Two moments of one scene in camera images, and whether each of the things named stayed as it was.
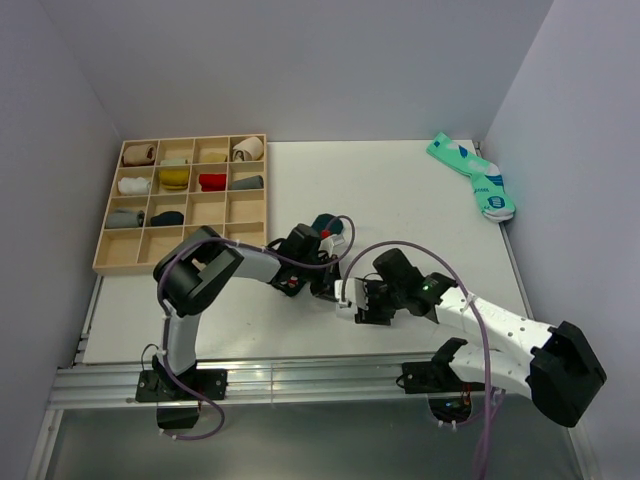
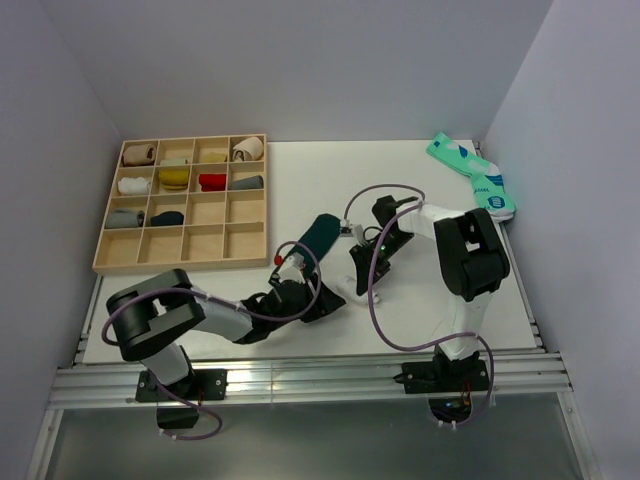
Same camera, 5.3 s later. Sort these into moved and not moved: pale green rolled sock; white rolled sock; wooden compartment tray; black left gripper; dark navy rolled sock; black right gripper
Moved: black right gripper; black left gripper
Not moved: dark navy rolled sock; wooden compartment tray; white rolled sock; pale green rolled sock
